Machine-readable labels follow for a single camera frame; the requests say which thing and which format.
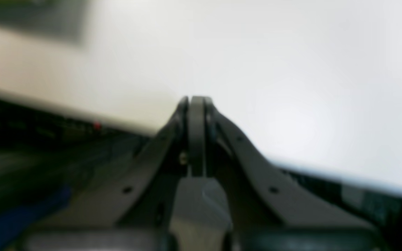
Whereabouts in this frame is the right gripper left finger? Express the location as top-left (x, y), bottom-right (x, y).
top-left (21, 96), bottom-right (206, 251)

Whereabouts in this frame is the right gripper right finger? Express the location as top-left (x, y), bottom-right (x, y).
top-left (204, 98), bottom-right (385, 251)

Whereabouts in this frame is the blue box overhead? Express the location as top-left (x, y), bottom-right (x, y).
top-left (0, 186), bottom-right (72, 251)

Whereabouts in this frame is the black power strip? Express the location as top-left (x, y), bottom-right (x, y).
top-left (0, 103), bottom-right (134, 148)

